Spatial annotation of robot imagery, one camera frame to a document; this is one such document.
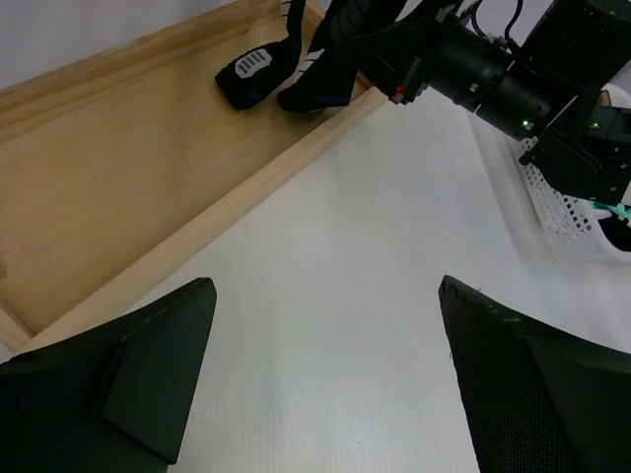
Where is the white plastic basket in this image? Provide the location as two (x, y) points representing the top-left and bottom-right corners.
(468, 115), (630, 265)

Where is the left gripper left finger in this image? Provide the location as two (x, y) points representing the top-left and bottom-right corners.
(1, 278), (217, 472)

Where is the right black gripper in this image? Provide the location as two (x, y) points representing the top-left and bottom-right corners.
(336, 1), (557, 138)

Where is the black sport sock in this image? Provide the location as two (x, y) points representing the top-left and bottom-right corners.
(275, 0), (410, 115)
(214, 0), (306, 110)

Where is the wooden hanging rack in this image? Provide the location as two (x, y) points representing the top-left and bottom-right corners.
(1, 1), (385, 353)

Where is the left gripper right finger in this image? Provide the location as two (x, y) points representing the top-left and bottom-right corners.
(439, 276), (630, 472)

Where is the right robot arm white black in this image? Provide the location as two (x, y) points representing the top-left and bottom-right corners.
(336, 1), (630, 205)

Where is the mint green sock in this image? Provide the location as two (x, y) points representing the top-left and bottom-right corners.
(590, 201), (630, 226)

